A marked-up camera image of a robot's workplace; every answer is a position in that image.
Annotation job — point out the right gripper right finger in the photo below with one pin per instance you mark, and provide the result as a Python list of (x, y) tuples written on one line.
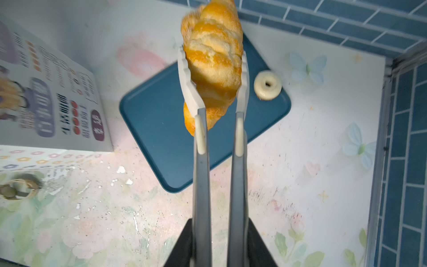
[(237, 255)]

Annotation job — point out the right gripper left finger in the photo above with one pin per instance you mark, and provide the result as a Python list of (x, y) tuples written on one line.
[(201, 219)]

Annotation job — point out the small white donut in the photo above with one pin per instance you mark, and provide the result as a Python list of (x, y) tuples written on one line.
[(267, 85)]

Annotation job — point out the white printed paper bag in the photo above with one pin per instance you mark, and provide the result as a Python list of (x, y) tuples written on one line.
[(51, 111)]

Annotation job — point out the croissant bread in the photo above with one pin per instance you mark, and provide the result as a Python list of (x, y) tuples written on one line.
[(212, 40)]

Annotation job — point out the dark blue tray mat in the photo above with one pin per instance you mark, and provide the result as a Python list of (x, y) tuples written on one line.
[(153, 112)]

